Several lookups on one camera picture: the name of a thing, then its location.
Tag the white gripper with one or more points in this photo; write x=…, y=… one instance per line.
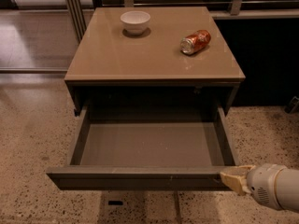
x=261, y=184

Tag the grey top drawer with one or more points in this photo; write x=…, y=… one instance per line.
x=182, y=147

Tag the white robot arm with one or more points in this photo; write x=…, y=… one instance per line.
x=287, y=189

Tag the grey drawer cabinet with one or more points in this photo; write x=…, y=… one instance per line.
x=108, y=56

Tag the orange soda can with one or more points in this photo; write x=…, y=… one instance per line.
x=195, y=42

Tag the white ceramic bowl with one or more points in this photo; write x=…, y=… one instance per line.
x=135, y=22

